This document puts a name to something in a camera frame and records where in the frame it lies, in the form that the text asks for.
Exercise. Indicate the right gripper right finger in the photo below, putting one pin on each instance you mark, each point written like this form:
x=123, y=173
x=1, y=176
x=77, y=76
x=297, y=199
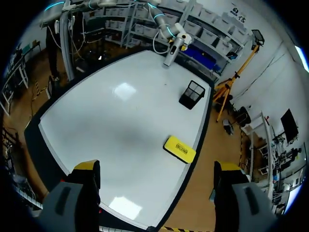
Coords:
x=239, y=203

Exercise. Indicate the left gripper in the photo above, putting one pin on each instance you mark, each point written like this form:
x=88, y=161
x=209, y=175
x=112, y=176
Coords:
x=184, y=36

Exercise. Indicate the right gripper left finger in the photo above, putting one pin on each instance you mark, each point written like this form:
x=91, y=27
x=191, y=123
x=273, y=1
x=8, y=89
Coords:
x=72, y=200

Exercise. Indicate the grey hand-held probe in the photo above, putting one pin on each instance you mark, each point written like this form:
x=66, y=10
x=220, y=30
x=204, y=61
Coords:
x=172, y=52

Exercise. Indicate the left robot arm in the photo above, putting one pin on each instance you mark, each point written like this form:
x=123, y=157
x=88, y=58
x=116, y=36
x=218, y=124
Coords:
x=159, y=19

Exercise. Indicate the yellow whiteboard eraser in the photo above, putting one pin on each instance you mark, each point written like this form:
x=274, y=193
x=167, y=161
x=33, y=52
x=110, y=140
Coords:
x=179, y=149

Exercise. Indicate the large whiteboard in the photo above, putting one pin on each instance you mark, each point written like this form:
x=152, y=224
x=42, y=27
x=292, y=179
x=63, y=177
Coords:
x=108, y=108

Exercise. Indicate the black mesh cup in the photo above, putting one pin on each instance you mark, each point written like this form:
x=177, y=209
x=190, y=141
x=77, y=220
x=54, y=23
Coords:
x=192, y=95

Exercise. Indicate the person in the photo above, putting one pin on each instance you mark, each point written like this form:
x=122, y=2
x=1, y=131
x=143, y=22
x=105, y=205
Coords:
x=51, y=53

